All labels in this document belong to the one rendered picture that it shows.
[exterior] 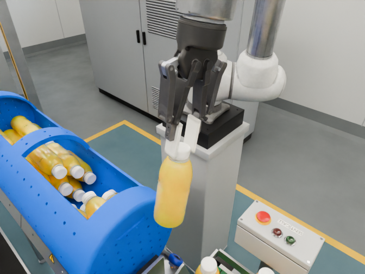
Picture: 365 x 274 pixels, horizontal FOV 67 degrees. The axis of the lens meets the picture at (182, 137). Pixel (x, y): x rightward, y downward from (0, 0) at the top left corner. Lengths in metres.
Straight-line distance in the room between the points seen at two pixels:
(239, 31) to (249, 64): 1.05
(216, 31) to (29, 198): 0.63
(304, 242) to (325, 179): 1.99
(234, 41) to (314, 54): 1.33
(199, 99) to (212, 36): 0.12
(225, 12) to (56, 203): 0.57
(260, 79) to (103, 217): 0.77
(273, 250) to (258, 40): 0.69
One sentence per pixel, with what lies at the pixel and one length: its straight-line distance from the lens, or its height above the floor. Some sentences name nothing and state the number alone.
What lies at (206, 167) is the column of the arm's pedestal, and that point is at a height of 0.91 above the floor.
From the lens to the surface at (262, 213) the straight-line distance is 0.81.
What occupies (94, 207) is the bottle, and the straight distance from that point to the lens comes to 0.77.
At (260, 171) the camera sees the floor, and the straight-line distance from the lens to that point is 2.64.
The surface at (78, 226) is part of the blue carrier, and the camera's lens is 0.68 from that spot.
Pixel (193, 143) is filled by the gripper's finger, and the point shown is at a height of 1.41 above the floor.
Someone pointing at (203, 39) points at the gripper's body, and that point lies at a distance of 0.42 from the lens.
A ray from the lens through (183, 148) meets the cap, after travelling 0.52.
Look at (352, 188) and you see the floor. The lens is 2.80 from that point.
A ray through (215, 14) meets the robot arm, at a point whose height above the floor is 1.64.
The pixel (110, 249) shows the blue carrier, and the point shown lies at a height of 1.17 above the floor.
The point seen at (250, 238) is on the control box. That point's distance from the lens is 0.82.
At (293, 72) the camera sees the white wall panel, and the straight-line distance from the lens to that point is 3.45.
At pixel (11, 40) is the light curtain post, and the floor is 1.26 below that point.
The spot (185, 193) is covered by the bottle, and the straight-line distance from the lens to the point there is 0.56.
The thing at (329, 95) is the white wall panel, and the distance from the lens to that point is 3.39.
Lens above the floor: 1.72
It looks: 35 degrees down
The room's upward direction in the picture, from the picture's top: straight up
